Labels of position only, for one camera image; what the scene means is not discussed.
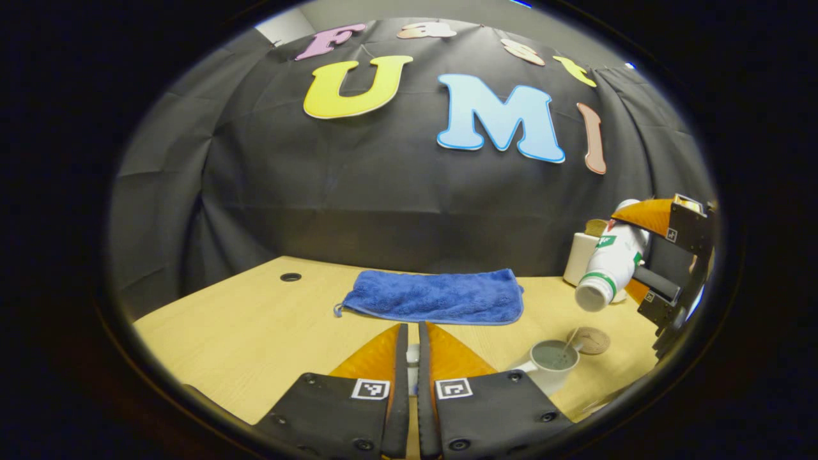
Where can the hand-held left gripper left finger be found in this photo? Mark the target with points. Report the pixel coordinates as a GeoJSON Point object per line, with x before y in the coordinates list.
{"type": "Point", "coordinates": [399, 409]}

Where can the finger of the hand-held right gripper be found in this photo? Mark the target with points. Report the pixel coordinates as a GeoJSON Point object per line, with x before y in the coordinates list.
{"type": "Point", "coordinates": [658, 282]}
{"type": "Point", "coordinates": [687, 230]}

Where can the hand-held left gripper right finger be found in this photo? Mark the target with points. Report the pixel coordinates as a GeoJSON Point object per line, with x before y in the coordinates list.
{"type": "Point", "coordinates": [427, 409]}

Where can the white water bottle green label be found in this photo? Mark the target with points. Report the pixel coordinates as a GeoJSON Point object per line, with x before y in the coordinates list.
{"type": "Point", "coordinates": [607, 268]}

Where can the round brown coaster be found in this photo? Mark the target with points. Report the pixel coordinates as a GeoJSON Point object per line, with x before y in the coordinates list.
{"type": "Point", "coordinates": [595, 343]}

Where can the brown bread slice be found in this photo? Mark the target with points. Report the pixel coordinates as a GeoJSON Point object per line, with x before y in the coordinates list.
{"type": "Point", "coordinates": [595, 227]}

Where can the white toaster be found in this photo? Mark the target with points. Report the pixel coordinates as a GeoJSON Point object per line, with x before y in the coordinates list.
{"type": "Point", "coordinates": [577, 259]}

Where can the blue towel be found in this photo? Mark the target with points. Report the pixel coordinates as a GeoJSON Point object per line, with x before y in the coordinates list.
{"type": "Point", "coordinates": [434, 297]}

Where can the black backdrop cloth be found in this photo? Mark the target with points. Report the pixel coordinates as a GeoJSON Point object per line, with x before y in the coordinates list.
{"type": "Point", "coordinates": [351, 211]}

